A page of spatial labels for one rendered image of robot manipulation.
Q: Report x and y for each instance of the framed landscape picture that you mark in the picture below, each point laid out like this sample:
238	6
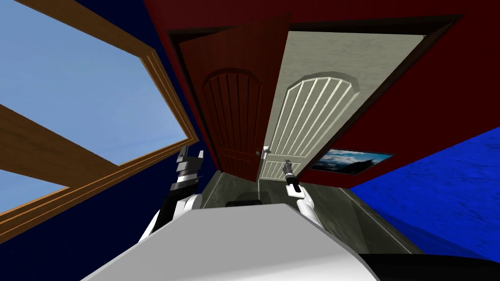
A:
347	160

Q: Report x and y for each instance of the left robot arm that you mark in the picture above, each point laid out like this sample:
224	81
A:
175	203

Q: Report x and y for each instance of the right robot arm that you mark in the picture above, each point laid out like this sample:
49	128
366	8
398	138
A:
302	203

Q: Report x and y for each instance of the pale grey door leaf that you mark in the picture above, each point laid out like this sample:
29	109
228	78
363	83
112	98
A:
320	105

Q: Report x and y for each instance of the dark red door leaf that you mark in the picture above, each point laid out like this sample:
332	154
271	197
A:
234	105

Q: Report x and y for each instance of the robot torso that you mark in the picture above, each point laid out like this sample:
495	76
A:
234	246

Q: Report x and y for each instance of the wooden framed window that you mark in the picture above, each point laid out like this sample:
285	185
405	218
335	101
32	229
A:
90	97

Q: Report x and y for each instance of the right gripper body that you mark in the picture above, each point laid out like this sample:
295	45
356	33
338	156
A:
288	169

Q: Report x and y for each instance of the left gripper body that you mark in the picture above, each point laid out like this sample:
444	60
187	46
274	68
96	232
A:
188	164

